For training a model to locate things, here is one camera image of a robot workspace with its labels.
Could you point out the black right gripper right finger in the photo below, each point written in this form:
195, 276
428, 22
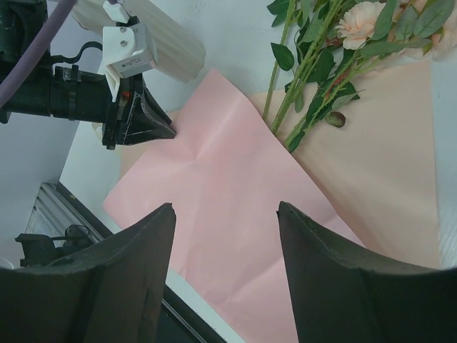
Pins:
343, 292

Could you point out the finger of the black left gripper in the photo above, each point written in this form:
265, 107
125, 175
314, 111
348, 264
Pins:
146, 120

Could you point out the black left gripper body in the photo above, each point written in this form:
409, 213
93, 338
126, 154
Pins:
58, 88

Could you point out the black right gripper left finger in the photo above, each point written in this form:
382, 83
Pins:
109, 292

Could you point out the pink wrapping paper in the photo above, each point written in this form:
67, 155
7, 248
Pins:
225, 175

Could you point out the peach wrapping paper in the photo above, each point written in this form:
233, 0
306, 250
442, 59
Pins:
373, 180

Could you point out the white ribbed ceramic vase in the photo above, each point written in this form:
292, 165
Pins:
180, 54

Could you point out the peach artificial flower bunch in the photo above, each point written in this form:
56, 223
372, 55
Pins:
325, 45

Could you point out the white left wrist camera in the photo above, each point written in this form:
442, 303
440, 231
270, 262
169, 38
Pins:
128, 48

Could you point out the aluminium front rail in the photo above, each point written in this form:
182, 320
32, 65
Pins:
55, 209

